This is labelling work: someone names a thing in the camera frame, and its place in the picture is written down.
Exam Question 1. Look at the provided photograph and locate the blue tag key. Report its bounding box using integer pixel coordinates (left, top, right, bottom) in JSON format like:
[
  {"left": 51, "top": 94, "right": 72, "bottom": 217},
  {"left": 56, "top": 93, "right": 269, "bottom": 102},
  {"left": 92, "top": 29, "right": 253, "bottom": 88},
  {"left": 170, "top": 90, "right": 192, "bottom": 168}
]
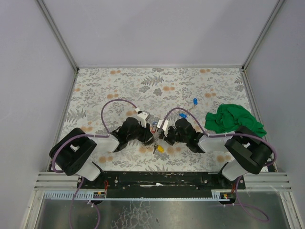
[
  {"left": 190, "top": 98, "right": 198, "bottom": 110},
  {"left": 179, "top": 113, "right": 187, "bottom": 119}
]

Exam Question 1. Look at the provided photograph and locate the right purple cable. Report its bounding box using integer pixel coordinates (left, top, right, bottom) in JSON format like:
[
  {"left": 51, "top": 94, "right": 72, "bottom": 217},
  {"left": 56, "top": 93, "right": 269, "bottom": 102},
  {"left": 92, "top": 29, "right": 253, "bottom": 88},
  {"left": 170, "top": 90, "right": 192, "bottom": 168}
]
[{"left": 164, "top": 107, "right": 278, "bottom": 222}]

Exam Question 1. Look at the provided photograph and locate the purple cable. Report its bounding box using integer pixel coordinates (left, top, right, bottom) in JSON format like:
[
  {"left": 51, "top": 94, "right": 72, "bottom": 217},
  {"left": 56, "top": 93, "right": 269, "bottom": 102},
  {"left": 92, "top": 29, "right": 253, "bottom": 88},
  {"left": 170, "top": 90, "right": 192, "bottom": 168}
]
[
  {"left": 164, "top": 107, "right": 278, "bottom": 222},
  {"left": 51, "top": 99, "right": 139, "bottom": 229}
]

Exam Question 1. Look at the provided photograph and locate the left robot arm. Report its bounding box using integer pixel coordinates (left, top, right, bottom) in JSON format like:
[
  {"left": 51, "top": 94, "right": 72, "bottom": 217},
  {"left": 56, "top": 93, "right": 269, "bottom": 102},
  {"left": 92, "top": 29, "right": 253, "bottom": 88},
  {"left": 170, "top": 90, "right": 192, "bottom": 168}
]
[{"left": 49, "top": 117, "right": 153, "bottom": 181}]

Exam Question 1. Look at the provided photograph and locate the green cloth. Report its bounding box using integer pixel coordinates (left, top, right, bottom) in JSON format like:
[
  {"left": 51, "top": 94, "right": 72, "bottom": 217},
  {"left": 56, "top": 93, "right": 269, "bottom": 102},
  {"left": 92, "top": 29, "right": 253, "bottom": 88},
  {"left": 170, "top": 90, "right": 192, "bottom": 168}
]
[{"left": 204, "top": 104, "right": 267, "bottom": 137}]

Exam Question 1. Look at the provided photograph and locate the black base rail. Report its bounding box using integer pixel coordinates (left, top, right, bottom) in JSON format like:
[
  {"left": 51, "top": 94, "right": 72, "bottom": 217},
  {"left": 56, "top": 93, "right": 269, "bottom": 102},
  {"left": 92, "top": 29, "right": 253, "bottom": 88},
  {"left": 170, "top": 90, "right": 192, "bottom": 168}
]
[{"left": 81, "top": 171, "right": 237, "bottom": 199}]

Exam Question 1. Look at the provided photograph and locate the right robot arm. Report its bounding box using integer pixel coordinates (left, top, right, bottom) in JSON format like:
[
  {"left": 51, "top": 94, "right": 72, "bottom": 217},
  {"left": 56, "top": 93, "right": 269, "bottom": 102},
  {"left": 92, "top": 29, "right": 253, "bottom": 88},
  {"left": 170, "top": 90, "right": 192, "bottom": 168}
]
[{"left": 159, "top": 119, "right": 273, "bottom": 181}]

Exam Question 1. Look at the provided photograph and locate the blue tag upper key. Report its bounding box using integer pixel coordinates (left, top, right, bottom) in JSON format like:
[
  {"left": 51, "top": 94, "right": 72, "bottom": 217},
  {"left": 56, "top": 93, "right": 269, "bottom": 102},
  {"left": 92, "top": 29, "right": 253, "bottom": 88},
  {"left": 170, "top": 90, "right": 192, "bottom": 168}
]
[{"left": 190, "top": 98, "right": 198, "bottom": 110}]

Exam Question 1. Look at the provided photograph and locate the yellow tag key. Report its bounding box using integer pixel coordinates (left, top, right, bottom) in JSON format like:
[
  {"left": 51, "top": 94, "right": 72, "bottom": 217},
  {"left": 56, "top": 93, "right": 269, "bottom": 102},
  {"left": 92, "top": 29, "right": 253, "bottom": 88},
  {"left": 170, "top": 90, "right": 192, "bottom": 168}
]
[{"left": 153, "top": 145, "right": 164, "bottom": 153}]

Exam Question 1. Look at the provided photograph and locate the blue tag lower key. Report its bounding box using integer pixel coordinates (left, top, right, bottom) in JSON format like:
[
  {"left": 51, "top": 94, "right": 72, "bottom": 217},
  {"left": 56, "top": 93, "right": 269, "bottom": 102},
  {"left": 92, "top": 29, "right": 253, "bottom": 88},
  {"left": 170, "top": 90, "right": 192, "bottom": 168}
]
[{"left": 179, "top": 113, "right": 187, "bottom": 119}]

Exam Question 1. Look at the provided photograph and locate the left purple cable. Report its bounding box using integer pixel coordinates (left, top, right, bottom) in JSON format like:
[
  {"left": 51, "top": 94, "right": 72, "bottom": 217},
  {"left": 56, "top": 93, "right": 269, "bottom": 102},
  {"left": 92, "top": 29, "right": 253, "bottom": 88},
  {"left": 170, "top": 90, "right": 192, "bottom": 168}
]
[{"left": 51, "top": 99, "right": 139, "bottom": 229}]

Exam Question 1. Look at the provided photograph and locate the numbered keyring organizer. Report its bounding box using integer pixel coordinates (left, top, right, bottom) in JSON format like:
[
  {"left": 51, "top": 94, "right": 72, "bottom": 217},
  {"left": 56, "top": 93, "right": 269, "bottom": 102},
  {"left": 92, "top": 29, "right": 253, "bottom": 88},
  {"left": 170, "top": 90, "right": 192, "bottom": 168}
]
[{"left": 142, "top": 129, "right": 161, "bottom": 147}]

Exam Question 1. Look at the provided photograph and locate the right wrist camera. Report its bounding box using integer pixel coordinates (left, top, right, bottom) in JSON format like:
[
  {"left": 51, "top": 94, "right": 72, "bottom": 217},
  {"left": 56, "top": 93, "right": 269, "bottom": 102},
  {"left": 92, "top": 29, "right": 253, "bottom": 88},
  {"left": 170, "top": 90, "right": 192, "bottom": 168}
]
[{"left": 157, "top": 120, "right": 169, "bottom": 131}]

